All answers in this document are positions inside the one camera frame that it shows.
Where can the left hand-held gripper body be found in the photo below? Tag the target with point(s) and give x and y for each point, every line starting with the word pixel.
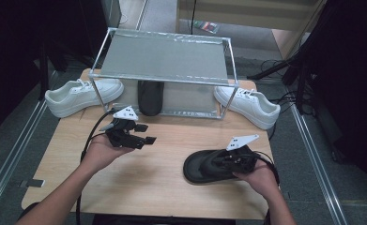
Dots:
pixel 121 137

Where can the white sneaker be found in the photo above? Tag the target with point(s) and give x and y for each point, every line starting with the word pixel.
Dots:
pixel 78 97
pixel 253 106

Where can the black metal post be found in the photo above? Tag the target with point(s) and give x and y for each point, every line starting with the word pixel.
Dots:
pixel 43 75

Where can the black tripod stand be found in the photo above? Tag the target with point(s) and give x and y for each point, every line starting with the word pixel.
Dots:
pixel 272 70

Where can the beige wooden cabinet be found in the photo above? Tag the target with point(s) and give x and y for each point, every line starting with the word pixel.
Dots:
pixel 250 12

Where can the person's left hand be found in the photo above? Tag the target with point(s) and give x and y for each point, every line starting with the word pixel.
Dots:
pixel 98 154

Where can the black slipper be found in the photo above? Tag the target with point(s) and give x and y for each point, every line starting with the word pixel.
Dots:
pixel 150 100
pixel 193 168

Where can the colourful packet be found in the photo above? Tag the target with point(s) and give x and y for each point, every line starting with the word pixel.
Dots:
pixel 206 26

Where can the dark curtain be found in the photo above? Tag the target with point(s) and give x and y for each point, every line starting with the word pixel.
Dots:
pixel 353 78
pixel 15 47

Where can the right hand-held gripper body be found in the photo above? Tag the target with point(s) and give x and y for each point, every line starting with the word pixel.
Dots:
pixel 240 161

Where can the metal shoe rack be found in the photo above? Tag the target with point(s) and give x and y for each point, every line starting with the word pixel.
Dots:
pixel 162 56

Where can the grey metal cabinet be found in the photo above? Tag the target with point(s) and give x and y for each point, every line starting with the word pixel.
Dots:
pixel 111 12

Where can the person's right hand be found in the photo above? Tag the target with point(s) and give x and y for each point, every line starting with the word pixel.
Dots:
pixel 262 181

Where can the grey tape strip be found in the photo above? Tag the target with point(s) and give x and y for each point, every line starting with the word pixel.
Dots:
pixel 32 183

